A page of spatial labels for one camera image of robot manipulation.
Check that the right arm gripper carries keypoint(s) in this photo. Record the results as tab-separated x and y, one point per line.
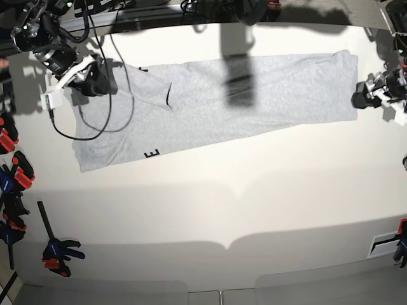
89	77

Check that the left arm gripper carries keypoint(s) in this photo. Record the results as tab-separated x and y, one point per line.
371	93

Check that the grey T-shirt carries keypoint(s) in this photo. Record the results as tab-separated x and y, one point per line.
169	108

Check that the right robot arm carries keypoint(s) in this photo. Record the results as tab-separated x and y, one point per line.
53	27

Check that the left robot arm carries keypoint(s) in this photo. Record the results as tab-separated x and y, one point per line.
394	15

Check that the orange black clamp upper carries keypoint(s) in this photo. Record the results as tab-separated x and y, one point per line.
9	134

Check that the orange black clamp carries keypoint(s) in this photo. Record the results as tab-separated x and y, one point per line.
9	134
22	173

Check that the orange black clamp lower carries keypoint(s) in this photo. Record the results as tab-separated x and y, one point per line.
22	173

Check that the blue clamp right edge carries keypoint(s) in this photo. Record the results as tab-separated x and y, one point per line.
400	253

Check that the blue black clamp left edge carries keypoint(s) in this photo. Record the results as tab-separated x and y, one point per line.
12	225

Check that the blue orange bar clamp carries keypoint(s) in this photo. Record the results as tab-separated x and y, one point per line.
58	252

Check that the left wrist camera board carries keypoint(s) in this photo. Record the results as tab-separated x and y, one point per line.
400	114

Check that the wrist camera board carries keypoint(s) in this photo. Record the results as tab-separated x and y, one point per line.
400	114
51	100

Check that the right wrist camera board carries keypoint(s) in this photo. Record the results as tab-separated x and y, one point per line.
51	100

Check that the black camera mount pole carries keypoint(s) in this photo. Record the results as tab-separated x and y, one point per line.
250	12

